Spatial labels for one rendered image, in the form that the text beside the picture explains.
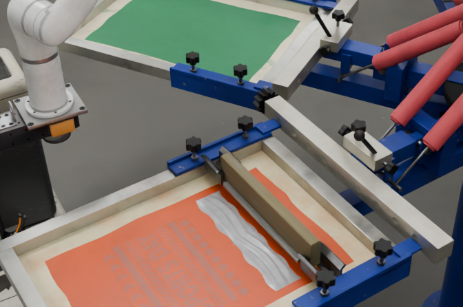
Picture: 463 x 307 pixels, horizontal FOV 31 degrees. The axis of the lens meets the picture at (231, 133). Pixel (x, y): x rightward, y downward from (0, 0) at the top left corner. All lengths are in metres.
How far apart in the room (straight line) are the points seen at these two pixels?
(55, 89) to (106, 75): 2.23
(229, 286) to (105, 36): 1.19
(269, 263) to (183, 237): 0.22
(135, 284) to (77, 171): 1.87
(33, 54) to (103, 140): 1.88
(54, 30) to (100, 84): 2.34
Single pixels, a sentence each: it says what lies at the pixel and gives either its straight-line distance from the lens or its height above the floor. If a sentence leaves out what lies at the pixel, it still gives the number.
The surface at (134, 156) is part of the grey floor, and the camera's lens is 3.78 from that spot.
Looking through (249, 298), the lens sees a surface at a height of 0.96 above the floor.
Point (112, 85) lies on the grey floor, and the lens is 4.26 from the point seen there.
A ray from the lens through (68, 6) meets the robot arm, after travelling 1.96.
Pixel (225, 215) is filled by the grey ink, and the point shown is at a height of 0.96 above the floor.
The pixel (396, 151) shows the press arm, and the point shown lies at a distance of 2.14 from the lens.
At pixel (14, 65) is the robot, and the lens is 2.81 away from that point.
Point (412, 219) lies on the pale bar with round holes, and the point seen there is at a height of 1.04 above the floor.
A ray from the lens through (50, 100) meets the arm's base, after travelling 2.13.
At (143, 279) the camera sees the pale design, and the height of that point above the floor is 0.96.
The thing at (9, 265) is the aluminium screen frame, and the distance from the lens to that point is 1.99.
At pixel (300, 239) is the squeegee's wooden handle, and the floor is 1.05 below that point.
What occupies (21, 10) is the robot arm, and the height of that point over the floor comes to 1.44.
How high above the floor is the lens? 2.38
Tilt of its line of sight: 38 degrees down
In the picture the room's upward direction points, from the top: 2 degrees counter-clockwise
